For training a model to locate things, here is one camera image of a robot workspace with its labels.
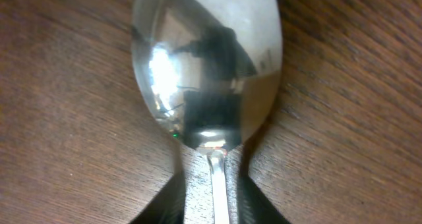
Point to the large metal spoon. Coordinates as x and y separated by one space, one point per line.
208 71

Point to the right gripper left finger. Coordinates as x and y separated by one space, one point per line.
168 206

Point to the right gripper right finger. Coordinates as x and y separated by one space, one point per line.
253 206

